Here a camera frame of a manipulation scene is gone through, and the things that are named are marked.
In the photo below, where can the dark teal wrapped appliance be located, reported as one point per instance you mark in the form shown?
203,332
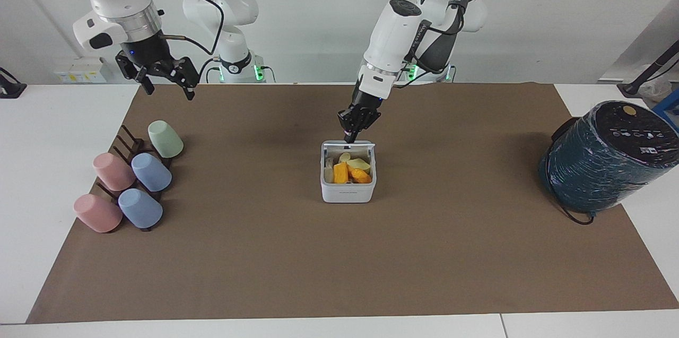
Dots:
604,160

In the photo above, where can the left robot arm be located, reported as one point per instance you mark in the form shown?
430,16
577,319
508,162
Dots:
395,30

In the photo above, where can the blue plastic cup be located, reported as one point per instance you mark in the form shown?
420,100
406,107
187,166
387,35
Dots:
140,208
151,171

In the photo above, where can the orange peel piece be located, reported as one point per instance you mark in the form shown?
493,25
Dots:
340,172
360,175

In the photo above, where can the pink plastic cup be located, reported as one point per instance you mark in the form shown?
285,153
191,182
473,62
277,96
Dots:
97,213
113,171

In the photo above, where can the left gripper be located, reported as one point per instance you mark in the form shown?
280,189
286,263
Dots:
365,100

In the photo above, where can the green plastic cup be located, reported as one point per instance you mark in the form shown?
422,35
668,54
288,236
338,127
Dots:
165,139

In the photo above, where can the small white trash can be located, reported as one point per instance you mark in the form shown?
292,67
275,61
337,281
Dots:
347,192

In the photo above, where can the white wall socket box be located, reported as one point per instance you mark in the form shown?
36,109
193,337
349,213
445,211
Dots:
79,71

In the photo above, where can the dark brown cup rack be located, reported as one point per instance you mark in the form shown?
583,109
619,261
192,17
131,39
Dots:
126,142

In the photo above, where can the pale yellow fruit piece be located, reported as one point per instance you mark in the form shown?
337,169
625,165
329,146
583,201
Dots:
359,163

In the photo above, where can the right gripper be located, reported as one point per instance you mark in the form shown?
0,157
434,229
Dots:
144,51

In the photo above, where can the black stand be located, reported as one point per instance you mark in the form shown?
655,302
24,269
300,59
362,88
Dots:
650,74
9,87

